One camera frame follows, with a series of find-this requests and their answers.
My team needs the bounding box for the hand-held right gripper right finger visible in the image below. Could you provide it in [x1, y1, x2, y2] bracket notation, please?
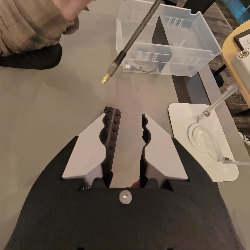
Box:
[139, 114, 189, 188]

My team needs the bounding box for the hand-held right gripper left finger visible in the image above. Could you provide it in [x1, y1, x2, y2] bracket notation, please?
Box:
[62, 113, 114, 186]

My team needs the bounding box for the black seven-port usb hub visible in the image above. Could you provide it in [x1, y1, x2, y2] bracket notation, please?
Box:
[102, 106, 122, 176]

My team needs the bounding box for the clear acrylic box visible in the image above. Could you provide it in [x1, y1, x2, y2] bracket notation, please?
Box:
[116, 0, 222, 77]

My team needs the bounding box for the black braided usb cable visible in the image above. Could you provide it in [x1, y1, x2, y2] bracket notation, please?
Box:
[101, 0, 163, 84]

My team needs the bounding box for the person's left forearm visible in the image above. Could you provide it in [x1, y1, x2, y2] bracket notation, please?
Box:
[0, 0, 79, 57]

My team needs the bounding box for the person's left hand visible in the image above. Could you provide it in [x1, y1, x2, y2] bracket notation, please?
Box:
[63, 0, 92, 18]

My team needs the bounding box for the white book stand wooden board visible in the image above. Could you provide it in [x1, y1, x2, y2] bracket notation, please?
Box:
[168, 20, 250, 183]

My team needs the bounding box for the white power strip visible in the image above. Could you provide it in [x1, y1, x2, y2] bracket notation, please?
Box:
[239, 132, 250, 147]

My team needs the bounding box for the printed instruction sheet pad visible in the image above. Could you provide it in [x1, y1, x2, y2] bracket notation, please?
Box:
[231, 32, 250, 68]

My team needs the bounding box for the black office chair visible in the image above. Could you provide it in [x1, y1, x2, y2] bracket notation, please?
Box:
[183, 0, 217, 14]

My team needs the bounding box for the coiled black cable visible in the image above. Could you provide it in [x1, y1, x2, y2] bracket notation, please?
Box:
[125, 63, 158, 73]

